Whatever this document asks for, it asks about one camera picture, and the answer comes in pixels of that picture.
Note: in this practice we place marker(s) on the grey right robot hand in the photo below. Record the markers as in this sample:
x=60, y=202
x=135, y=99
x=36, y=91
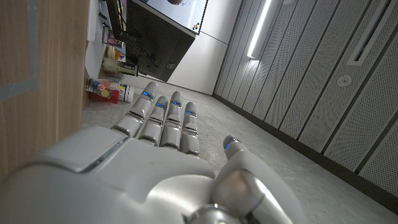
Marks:
x=124, y=180

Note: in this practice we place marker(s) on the black computer monitor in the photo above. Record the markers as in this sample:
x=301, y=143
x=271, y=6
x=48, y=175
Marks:
x=155, y=46

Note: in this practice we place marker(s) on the flat white box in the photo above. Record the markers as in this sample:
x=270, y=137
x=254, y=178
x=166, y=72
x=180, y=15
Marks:
x=92, y=21

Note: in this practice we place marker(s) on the ceiling strip light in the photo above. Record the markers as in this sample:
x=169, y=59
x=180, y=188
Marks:
x=258, y=31

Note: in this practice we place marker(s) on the round white ceiling detector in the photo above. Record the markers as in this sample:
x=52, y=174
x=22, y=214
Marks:
x=344, y=81

